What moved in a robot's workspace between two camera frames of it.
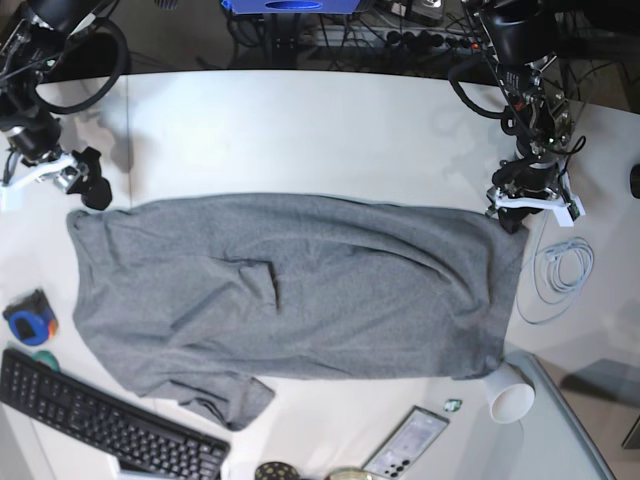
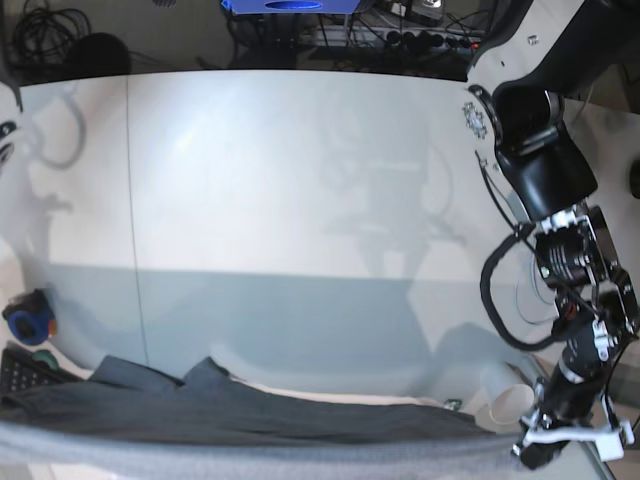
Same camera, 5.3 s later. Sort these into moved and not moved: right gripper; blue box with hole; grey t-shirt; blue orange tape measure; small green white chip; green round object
Moved: grey t-shirt; right gripper
Not moved: green round object; small green white chip; blue orange tape measure; blue box with hole
